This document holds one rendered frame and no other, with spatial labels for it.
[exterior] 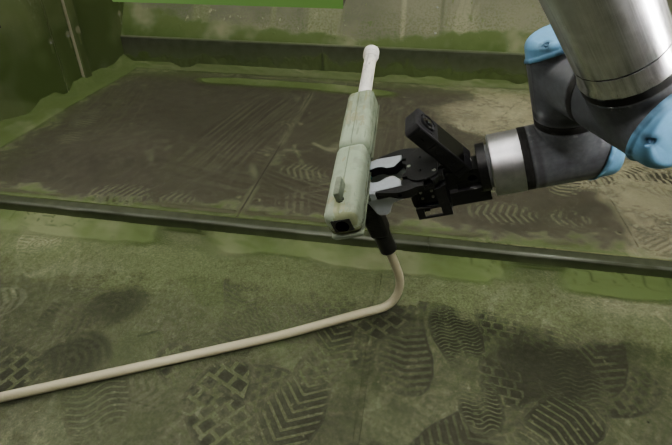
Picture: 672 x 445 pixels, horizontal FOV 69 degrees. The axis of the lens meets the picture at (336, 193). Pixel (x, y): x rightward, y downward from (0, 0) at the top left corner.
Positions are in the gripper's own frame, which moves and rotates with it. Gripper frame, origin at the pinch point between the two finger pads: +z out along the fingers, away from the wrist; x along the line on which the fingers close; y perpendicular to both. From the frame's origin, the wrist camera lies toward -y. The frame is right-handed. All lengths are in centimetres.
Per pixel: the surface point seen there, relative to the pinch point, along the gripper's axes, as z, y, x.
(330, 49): 33, 34, 128
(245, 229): 36.1, 22.4, 18.0
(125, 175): 73, 12, 37
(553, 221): -31, 46, 27
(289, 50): 50, 30, 129
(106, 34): 120, -1, 126
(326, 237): 17.8, 28.5, 16.9
